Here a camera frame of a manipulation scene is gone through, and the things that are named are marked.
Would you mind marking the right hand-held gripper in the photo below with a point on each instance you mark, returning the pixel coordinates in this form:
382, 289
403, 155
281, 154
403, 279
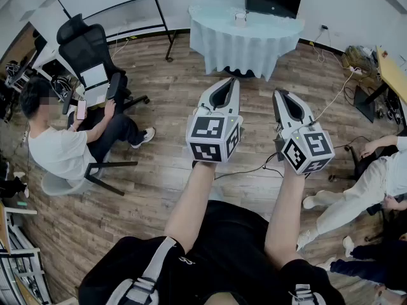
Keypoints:
313, 149

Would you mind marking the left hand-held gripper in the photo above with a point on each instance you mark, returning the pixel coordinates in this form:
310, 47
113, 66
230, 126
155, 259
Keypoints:
208, 130

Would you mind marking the clear glass cup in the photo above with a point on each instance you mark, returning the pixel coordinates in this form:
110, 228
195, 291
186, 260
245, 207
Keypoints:
240, 21

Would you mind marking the person's left forearm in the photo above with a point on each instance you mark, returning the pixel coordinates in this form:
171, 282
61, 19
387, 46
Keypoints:
192, 203

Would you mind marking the person's right forearm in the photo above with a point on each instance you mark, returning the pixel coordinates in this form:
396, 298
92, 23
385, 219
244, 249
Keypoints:
284, 218

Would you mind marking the round table with pale tablecloth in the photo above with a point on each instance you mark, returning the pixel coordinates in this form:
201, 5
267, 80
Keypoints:
245, 48

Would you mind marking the black desk leg base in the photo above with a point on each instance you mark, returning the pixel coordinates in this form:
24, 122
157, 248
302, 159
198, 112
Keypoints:
365, 102

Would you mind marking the white power strip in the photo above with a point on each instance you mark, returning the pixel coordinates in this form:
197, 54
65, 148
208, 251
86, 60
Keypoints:
356, 70

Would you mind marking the black swivel chair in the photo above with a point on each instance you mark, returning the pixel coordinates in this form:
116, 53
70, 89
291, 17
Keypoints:
357, 165

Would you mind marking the yellow wooden desk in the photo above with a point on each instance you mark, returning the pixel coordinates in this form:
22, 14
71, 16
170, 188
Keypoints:
392, 73

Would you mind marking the silver laptop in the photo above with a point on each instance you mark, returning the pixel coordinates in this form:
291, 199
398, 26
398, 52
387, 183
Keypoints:
94, 81

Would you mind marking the black mesh office chair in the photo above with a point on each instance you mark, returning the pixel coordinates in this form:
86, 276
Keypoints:
86, 48

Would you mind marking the person's black clothing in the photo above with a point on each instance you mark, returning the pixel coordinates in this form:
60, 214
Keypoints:
229, 253

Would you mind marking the grey chair with black legs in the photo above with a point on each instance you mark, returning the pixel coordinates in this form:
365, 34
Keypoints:
60, 184

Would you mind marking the cluttered white desk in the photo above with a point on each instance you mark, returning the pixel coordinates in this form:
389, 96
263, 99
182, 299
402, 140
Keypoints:
28, 71

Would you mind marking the metal shelf rack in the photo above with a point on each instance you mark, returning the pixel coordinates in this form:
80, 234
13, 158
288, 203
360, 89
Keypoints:
19, 265

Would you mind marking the wall socket with plug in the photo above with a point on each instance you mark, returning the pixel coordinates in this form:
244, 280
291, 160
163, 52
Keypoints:
324, 27

